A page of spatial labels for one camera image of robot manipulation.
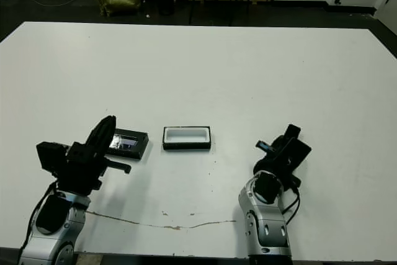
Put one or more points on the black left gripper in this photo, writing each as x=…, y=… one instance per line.
x=80, y=172

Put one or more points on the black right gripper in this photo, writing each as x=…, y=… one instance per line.
x=276, y=165

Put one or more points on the black box lid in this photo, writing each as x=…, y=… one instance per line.
x=141, y=141

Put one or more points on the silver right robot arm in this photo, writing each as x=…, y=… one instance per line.
x=263, y=224

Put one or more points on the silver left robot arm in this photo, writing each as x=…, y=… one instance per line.
x=77, y=218

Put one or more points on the black box base white insert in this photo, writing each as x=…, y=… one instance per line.
x=186, y=147

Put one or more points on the black door stop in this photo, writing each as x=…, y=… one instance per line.
x=337, y=1

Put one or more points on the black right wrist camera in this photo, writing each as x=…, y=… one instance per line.
x=301, y=151

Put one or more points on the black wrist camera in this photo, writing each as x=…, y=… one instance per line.
x=301, y=151
x=51, y=156

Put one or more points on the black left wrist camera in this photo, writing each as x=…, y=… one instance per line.
x=51, y=156

